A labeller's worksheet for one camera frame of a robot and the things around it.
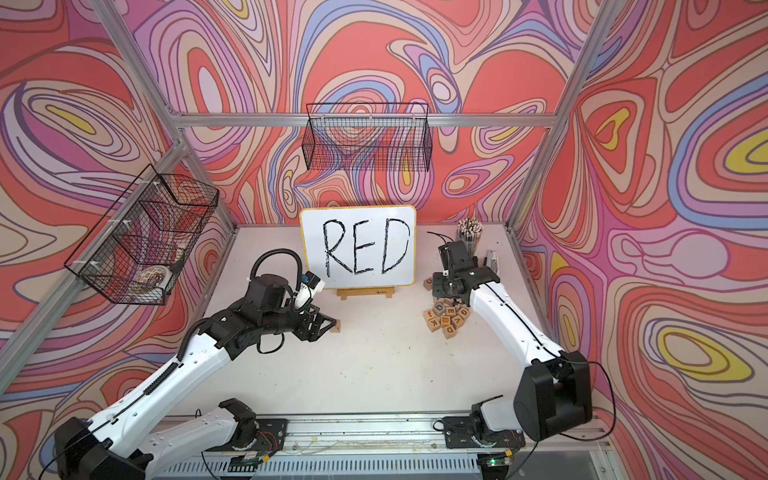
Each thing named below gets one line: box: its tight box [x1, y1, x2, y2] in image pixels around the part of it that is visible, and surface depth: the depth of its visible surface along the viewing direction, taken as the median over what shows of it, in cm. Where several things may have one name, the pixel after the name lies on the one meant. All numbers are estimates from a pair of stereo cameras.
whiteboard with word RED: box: [300, 205, 417, 289], surface depth 92 cm
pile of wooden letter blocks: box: [423, 277, 471, 339], surface depth 93 cm
